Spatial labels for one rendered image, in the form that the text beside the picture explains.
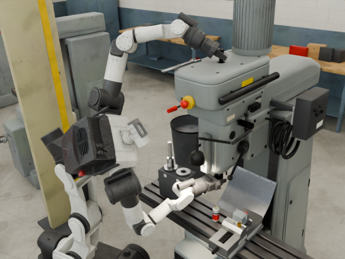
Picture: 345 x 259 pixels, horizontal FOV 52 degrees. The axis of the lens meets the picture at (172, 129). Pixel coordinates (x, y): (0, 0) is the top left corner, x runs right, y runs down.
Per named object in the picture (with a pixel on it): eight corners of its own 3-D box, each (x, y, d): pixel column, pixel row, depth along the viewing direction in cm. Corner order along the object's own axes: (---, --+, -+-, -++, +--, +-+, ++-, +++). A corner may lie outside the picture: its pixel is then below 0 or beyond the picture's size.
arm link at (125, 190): (119, 214, 162) (112, 193, 154) (112, 201, 169) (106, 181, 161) (142, 203, 166) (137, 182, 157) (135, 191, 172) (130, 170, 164)
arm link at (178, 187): (200, 199, 188) (182, 206, 184) (189, 188, 197) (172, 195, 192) (201, 182, 183) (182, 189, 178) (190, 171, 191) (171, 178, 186)
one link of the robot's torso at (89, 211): (69, 234, 205) (47, 164, 186) (89, 215, 218) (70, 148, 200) (90, 240, 198) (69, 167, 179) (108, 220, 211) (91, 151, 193)
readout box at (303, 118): (308, 142, 171) (314, 102, 162) (290, 136, 177) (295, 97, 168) (326, 128, 184) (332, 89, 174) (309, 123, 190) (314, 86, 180)
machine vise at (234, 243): (229, 262, 182) (229, 246, 177) (206, 248, 192) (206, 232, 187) (264, 226, 205) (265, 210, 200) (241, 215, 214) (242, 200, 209)
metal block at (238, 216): (241, 227, 193) (242, 218, 190) (232, 222, 197) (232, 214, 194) (246, 222, 196) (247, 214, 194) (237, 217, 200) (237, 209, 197)
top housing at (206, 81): (212, 115, 152) (213, 79, 145) (169, 100, 169) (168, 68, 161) (271, 86, 181) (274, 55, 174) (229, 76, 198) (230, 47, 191)
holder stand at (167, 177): (186, 205, 224) (185, 179, 215) (159, 193, 237) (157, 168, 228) (196, 196, 233) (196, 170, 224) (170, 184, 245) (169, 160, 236)
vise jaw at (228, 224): (240, 238, 188) (240, 232, 186) (221, 227, 195) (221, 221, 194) (246, 232, 191) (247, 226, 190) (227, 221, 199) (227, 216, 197)
